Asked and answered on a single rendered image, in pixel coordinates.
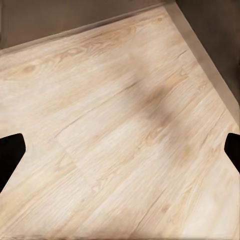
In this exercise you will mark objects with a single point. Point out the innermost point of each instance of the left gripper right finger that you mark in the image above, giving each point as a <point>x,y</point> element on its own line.
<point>232,149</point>

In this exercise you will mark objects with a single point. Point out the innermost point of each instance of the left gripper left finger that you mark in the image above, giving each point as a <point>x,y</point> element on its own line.
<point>12,149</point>

